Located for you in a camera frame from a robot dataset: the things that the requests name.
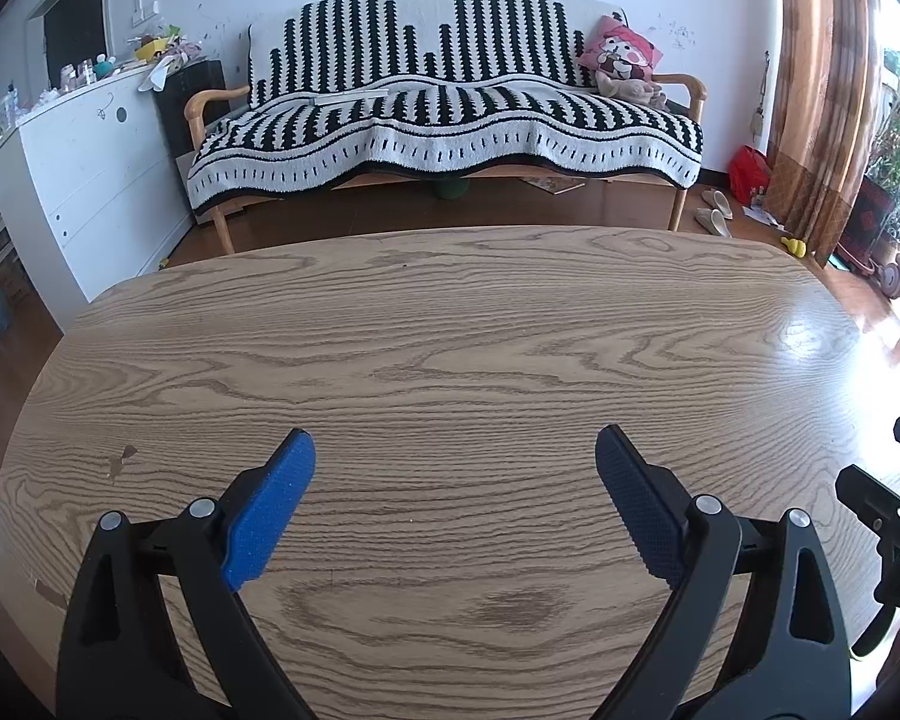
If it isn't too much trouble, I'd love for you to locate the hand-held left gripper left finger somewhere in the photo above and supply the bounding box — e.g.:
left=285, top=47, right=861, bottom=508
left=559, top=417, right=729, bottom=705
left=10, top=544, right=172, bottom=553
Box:
left=56, top=427, right=317, bottom=720

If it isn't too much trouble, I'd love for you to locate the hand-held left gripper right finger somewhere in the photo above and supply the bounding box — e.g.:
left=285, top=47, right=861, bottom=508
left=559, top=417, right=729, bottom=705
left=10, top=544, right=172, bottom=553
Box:
left=595, top=424, right=850, bottom=720

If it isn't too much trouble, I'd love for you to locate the dark red plant pot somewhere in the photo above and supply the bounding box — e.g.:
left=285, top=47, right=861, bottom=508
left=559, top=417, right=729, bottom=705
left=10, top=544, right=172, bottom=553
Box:
left=832, top=176, right=897, bottom=263

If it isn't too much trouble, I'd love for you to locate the red bag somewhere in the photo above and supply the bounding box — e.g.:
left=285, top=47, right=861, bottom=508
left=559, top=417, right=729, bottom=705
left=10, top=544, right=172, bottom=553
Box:
left=729, top=145, right=772, bottom=203

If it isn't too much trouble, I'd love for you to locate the brown curtain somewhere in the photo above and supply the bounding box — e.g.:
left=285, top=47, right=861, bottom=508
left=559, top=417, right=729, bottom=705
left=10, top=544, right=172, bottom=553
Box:
left=765, top=0, right=886, bottom=260

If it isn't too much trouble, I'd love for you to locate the white cabinet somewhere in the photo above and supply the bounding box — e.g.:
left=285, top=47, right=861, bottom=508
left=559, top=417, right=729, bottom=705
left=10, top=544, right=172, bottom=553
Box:
left=0, top=64, right=196, bottom=305

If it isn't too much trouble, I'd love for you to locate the black speaker box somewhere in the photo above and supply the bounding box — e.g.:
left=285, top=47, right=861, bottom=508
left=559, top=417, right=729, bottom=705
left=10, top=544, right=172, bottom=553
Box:
left=154, top=60, right=226, bottom=166

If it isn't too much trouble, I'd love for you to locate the beige plush toy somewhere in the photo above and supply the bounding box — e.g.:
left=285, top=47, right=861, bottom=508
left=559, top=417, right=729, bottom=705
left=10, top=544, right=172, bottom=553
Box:
left=596, top=67, right=676, bottom=112

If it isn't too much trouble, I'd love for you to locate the wooden sofa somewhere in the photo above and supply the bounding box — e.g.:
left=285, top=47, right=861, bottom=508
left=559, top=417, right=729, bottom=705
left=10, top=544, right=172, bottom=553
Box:
left=184, top=75, right=710, bottom=256

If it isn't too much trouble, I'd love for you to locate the sofa with striped blanket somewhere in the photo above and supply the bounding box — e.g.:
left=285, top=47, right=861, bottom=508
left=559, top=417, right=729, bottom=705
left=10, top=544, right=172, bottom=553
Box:
left=187, top=0, right=704, bottom=217

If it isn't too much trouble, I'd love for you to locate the white papers pile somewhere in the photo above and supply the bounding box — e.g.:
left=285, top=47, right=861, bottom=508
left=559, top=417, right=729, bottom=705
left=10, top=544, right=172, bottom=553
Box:
left=139, top=45, right=203, bottom=95

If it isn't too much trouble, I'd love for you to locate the pink cartoon pillow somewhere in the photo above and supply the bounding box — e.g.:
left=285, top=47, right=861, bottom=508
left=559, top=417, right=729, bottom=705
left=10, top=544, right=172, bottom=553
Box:
left=576, top=13, right=665, bottom=83

